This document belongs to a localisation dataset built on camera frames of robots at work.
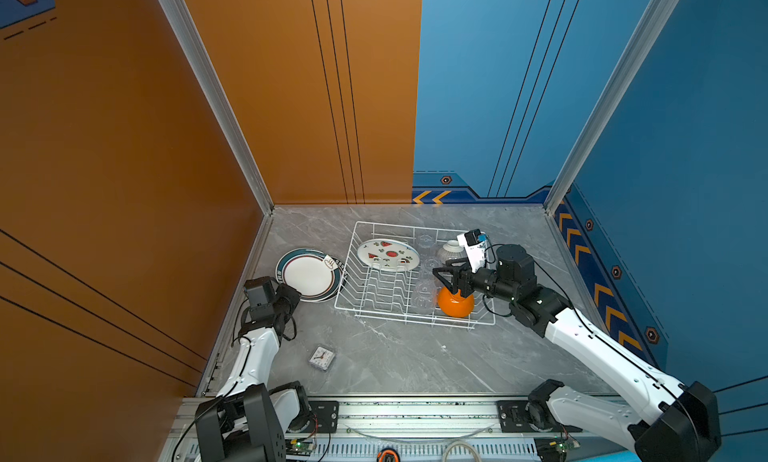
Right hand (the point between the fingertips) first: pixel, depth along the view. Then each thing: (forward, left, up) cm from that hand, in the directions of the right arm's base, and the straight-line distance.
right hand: (438, 268), depth 73 cm
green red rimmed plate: (+12, +38, -21) cm, 44 cm away
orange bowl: (0, -7, -19) cm, 20 cm away
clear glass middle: (+12, -1, -14) cm, 18 cm away
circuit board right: (-34, -26, -26) cm, 50 cm away
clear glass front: (0, +3, -14) cm, 15 cm away
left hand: (+4, +40, -14) cm, 43 cm away
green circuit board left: (-34, +34, -25) cm, 54 cm away
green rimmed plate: (+12, +37, -21) cm, 44 cm away
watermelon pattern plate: (+15, +14, -14) cm, 24 cm away
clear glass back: (+18, +1, -13) cm, 22 cm away
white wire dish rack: (+13, +13, -21) cm, 28 cm away
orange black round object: (-36, +13, -22) cm, 44 cm away
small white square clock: (-15, +31, -22) cm, 41 cm away
